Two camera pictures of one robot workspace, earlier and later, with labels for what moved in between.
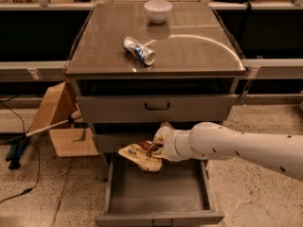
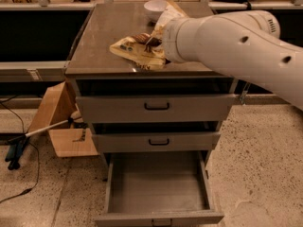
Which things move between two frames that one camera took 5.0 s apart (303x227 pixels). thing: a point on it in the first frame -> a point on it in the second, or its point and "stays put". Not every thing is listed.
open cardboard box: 71,137 stays put
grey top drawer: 156,108 stays put
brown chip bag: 142,154 -> 142,49
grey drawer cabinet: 140,66 stays put
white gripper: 170,145 -> 169,39
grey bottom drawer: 178,195 stays put
